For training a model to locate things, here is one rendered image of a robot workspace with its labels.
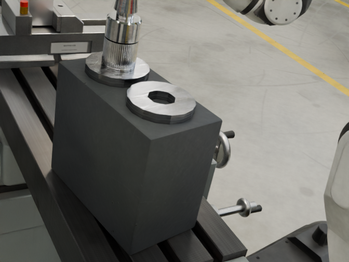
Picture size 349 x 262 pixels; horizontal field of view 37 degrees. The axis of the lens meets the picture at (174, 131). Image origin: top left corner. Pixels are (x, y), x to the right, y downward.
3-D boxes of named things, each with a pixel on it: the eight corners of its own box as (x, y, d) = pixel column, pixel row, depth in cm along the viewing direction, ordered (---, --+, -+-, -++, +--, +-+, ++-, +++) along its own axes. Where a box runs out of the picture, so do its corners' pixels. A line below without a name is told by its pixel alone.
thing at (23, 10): (26, 11, 107) (27, -1, 106) (28, 14, 106) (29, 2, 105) (18, 11, 107) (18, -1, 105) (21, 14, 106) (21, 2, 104)
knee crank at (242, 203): (253, 204, 158) (258, 189, 155) (265, 217, 154) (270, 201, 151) (193, 218, 148) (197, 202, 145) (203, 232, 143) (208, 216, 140)
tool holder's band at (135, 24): (147, 25, 70) (148, 18, 69) (128, 33, 66) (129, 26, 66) (119, 14, 72) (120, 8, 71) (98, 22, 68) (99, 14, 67)
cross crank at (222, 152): (214, 152, 163) (223, 120, 157) (235, 174, 154) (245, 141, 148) (171, 159, 155) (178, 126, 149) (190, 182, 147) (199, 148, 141)
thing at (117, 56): (141, 65, 73) (147, 25, 70) (122, 75, 69) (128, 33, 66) (114, 54, 75) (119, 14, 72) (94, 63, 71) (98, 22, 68)
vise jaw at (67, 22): (65, 12, 122) (66, -4, 120) (83, 33, 113) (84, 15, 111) (40, 12, 119) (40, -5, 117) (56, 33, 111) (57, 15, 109)
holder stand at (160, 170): (113, 150, 90) (129, 42, 79) (196, 227, 76) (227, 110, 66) (50, 168, 82) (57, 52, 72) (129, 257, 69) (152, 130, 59)
